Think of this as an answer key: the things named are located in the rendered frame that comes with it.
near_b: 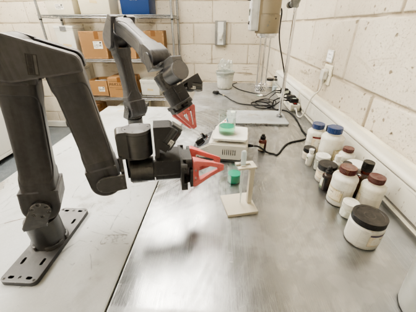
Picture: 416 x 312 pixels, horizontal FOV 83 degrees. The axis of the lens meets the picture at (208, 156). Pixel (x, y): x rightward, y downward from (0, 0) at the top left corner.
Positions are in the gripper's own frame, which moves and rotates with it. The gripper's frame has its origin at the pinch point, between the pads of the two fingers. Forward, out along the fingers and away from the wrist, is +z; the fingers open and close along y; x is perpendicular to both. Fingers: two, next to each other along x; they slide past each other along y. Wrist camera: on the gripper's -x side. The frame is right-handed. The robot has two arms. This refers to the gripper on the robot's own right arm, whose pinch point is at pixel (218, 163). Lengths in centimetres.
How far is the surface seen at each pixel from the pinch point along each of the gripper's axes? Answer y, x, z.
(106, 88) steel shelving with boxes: 263, 39, -77
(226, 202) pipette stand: 0.9, 12.7, 2.9
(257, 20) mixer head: 60, -31, 30
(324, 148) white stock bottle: 15.5, 6.6, 40.4
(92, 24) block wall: 302, -29, -88
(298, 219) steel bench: -7.8, 13.2, 19.0
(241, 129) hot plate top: 29.9, 4.4, 15.7
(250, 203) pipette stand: -1.0, 12.6, 9.0
